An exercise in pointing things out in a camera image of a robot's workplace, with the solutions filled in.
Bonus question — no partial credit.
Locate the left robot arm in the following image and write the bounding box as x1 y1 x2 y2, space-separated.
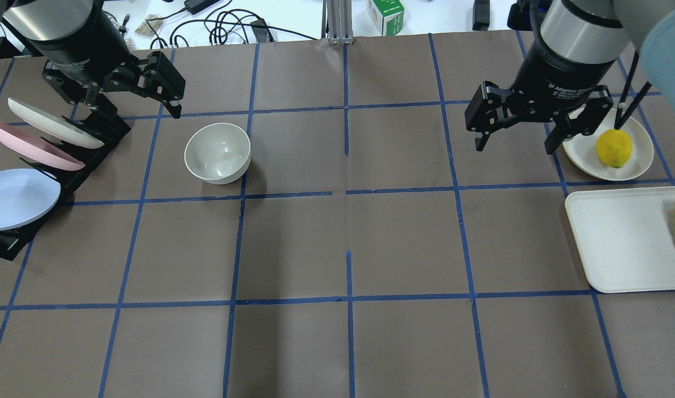
0 1 186 120

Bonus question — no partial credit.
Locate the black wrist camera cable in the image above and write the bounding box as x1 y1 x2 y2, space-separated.
614 50 653 131

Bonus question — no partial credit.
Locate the white ceramic bowl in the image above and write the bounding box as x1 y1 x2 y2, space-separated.
184 123 252 185

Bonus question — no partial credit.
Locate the green white carton box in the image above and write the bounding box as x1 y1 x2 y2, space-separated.
367 1 405 36

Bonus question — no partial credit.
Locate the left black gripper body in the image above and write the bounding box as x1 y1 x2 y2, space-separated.
41 25 150 98

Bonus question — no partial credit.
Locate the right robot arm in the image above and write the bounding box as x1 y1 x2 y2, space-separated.
464 1 675 154

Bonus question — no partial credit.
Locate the black dish rack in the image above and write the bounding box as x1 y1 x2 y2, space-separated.
0 113 131 260

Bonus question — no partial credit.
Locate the aluminium frame post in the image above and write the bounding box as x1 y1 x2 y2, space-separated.
321 1 353 45

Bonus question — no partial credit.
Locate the yellow lemon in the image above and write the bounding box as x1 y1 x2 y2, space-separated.
595 129 633 169

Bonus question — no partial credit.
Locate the pink plate in rack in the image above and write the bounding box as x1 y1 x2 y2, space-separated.
0 121 85 171

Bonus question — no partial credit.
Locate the cream plate in rack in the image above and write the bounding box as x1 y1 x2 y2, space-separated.
8 97 104 149

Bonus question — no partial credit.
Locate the cream round plate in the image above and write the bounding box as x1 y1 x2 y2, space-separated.
563 110 654 181

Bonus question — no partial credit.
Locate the black power adapter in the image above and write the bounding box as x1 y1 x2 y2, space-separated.
183 0 221 15

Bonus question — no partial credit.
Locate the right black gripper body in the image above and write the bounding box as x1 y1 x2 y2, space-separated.
506 42 612 120

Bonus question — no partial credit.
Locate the light blue plate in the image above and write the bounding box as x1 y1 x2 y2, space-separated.
0 168 61 231

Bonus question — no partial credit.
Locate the white rectangular tray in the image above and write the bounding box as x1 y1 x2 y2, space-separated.
564 186 675 293

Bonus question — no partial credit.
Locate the black cable bundle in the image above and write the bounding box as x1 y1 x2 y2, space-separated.
146 0 318 49

